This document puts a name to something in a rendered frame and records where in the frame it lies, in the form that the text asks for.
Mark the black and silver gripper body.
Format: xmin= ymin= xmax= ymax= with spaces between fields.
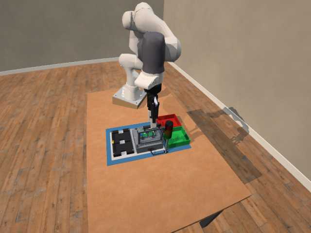
xmin=144 ymin=83 xmax=162 ymax=102

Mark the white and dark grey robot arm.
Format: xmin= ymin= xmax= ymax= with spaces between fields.
xmin=119 ymin=2 xmax=182 ymax=101

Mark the red open-top bin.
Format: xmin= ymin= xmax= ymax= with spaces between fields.
xmin=156 ymin=114 xmax=182 ymax=127

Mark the green bin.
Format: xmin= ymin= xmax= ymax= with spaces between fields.
xmin=168 ymin=126 xmax=190 ymax=149

